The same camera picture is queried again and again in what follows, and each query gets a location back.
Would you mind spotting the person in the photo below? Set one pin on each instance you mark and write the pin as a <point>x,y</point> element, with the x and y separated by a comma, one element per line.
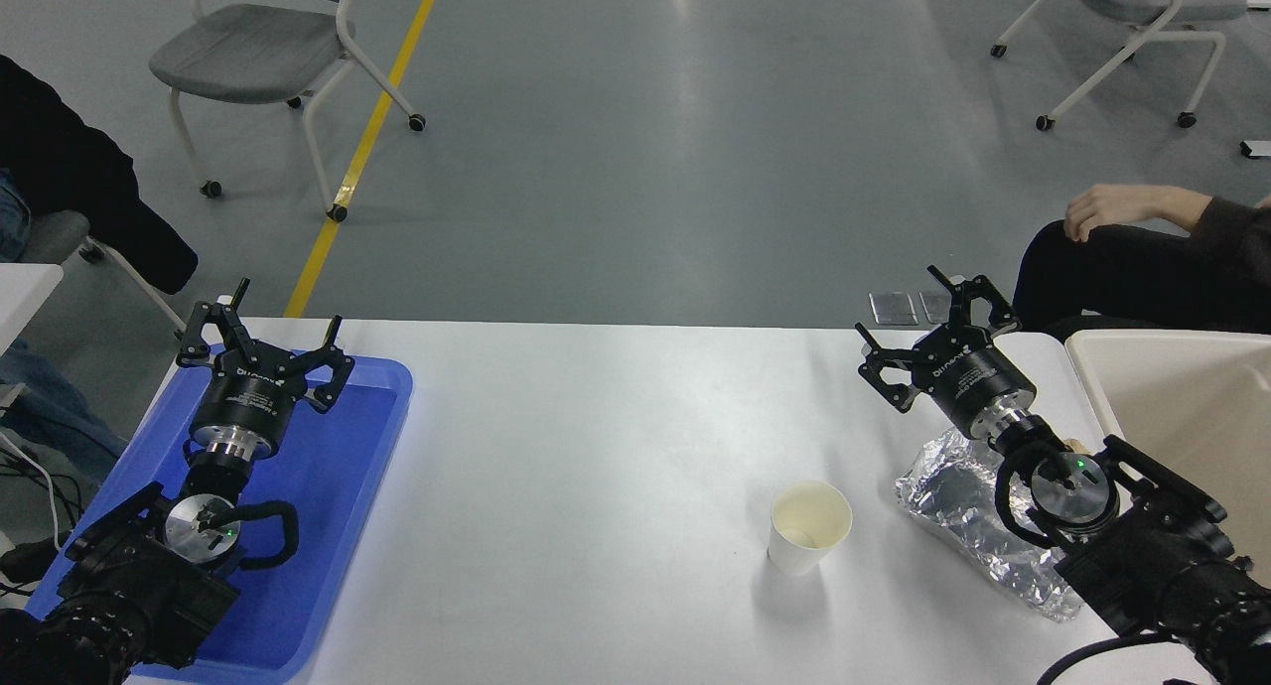
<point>70,179</point>
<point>1112,278</point>

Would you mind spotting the grey chair white frame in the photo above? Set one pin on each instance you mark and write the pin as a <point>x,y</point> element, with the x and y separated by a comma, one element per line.
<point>50,236</point>
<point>1152,10</point>
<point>258,50</point>

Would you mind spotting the small white side table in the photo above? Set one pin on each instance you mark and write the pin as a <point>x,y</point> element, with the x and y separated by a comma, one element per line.
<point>25,298</point>

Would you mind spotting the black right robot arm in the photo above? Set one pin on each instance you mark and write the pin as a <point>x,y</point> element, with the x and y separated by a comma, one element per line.
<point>1152,556</point>

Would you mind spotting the silver floor plate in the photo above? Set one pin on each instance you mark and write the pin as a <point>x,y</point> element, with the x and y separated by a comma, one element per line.
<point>935,308</point>
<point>894,308</point>

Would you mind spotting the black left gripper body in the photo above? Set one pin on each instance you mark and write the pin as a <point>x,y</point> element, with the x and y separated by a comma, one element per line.
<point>248,397</point>

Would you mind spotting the large pale bin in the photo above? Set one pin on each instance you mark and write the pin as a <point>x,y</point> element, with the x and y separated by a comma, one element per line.
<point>1192,407</point>

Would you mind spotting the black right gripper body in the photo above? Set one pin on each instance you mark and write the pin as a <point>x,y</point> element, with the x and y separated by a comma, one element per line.
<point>978,377</point>

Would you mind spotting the person's hand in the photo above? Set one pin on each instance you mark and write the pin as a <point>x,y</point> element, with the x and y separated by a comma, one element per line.
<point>1102,208</point>

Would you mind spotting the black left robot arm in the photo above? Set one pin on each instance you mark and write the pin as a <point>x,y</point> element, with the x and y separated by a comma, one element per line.
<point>129,576</point>

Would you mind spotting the blue plastic tray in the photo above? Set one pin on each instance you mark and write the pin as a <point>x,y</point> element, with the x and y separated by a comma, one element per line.
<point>338,486</point>

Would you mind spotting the person's forearm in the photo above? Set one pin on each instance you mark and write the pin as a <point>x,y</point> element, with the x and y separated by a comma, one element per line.
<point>1221,223</point>

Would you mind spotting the small white floor object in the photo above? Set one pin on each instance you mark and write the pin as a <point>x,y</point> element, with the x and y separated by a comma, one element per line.
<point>1256,148</point>

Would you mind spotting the white paper cup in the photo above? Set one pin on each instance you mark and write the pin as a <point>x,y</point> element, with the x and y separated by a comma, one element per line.
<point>809,526</point>

